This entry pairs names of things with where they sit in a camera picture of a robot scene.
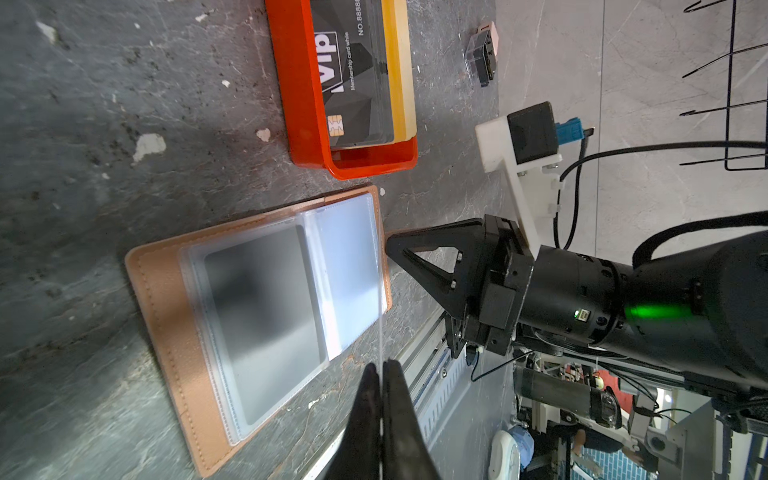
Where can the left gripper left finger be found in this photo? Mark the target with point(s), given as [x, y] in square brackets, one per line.
[358, 454]

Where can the tan leather card holder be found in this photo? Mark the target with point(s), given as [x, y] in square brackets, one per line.
[339, 231]

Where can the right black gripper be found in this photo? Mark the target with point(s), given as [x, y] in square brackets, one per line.
[500, 281]

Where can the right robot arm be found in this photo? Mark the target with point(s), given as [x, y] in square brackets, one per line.
[693, 299]

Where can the small black pink box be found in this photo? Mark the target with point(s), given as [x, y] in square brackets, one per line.
[481, 54]

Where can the white round object bottom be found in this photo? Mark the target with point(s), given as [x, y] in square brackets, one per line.
[511, 452]

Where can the red plastic tray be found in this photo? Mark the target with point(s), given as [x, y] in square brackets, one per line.
[292, 36]

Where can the black wire hook rack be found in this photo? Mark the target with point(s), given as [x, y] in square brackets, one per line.
[731, 162]

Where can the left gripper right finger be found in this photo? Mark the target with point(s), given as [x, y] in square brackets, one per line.
[404, 452]

